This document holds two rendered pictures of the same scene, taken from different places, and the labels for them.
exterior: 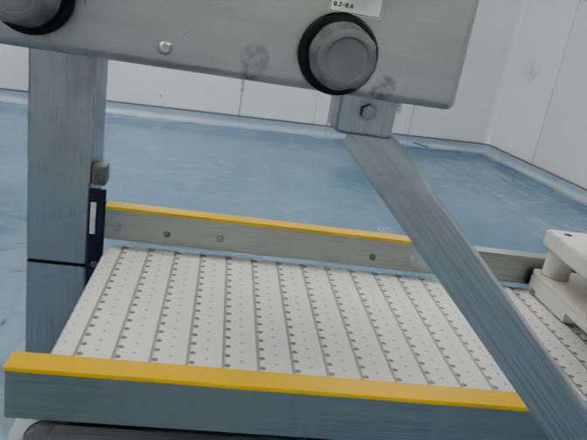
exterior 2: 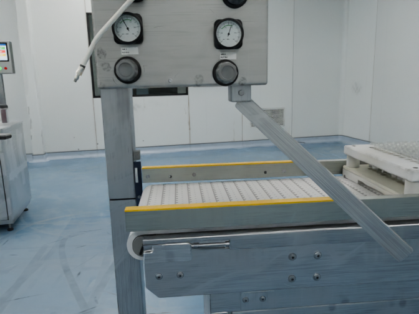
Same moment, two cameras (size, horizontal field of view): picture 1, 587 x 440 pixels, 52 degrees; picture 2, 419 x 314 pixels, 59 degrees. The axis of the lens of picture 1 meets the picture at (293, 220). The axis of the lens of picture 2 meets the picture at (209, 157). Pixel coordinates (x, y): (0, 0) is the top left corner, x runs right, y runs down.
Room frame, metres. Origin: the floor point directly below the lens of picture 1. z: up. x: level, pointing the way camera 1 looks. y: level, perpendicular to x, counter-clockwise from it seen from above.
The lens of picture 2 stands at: (-0.23, -0.02, 1.05)
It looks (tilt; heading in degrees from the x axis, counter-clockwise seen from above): 11 degrees down; 4
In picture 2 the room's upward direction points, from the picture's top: 1 degrees counter-clockwise
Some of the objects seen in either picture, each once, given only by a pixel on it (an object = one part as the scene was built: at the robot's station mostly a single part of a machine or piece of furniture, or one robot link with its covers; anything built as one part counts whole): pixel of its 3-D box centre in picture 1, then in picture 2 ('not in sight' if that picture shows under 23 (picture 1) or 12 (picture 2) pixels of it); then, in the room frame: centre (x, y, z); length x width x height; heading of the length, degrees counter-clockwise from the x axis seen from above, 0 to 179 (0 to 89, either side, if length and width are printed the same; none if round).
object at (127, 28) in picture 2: not in sight; (128, 28); (0.24, 0.11, 1.11); 0.04 x 0.01 x 0.04; 98
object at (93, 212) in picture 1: (93, 281); (139, 205); (0.55, 0.19, 0.78); 0.02 x 0.01 x 0.20; 98
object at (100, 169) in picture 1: (100, 173); (136, 154); (0.56, 0.20, 0.89); 0.02 x 0.01 x 0.02; 8
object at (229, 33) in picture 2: not in sight; (228, 33); (0.26, -0.01, 1.10); 0.04 x 0.01 x 0.04; 98
